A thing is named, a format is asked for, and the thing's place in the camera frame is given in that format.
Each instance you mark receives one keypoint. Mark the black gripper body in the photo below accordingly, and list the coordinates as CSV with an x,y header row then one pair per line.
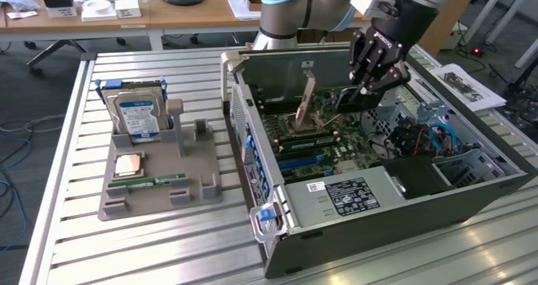
x,y
403,29

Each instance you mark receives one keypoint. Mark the black graphics card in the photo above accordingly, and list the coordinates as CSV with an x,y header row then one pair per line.
x,y
353,103

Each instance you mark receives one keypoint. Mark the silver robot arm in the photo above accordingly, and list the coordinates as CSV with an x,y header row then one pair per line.
x,y
285,14

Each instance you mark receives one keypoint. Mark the wooden cabinet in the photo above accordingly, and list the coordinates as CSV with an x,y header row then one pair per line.
x,y
454,29

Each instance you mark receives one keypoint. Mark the perforated metal drive cage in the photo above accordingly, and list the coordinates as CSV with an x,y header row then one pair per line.
x,y
394,114

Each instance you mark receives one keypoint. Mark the white box on floor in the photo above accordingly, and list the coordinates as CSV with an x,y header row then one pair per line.
x,y
454,42

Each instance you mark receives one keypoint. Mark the printed manual sheets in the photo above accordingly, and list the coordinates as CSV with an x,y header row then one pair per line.
x,y
470,86

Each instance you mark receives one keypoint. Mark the device with red light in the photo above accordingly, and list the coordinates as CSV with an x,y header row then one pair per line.
x,y
476,51

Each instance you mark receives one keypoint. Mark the CPU socket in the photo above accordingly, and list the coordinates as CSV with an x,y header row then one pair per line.
x,y
287,124

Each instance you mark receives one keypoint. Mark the black stand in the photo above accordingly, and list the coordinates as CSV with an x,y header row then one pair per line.
x,y
520,86

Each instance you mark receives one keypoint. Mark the white paper stack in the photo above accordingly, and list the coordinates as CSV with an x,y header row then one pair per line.
x,y
241,10

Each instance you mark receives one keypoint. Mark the metal disk bay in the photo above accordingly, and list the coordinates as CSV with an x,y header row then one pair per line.
x,y
470,168

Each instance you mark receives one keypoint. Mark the blue expansion slot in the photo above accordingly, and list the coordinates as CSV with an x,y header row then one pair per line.
x,y
299,162

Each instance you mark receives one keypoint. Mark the grey power supply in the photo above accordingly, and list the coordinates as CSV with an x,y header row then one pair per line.
x,y
319,203

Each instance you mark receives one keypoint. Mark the open black PC case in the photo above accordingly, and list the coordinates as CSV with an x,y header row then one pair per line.
x,y
378,241

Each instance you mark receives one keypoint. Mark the hard disk in blue caddy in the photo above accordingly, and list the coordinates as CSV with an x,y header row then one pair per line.
x,y
134,114

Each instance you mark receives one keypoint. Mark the grey parts rack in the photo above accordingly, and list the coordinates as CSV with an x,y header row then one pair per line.
x,y
167,168

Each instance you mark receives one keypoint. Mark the white labelled box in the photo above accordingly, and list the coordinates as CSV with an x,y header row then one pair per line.
x,y
125,9

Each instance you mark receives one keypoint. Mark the flat white box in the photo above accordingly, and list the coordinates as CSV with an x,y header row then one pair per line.
x,y
98,17

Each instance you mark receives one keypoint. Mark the silver CPU chip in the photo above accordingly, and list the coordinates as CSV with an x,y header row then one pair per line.
x,y
127,165

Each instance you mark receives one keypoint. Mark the green RAM stick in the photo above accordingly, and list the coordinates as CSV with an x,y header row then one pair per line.
x,y
142,181

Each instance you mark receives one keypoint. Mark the white tape roll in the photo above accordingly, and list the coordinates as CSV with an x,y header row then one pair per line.
x,y
89,5

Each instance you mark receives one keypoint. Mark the black caster leg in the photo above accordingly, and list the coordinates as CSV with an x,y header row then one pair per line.
x,y
54,50

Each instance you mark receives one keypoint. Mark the black and white box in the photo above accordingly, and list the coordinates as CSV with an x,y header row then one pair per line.
x,y
58,10

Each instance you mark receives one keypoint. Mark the wooden desk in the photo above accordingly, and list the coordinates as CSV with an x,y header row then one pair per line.
x,y
41,25

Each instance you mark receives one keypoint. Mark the small white card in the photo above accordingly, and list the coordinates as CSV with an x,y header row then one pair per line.
x,y
20,14

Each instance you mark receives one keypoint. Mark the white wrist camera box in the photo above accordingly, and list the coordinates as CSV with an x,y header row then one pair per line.
x,y
369,1

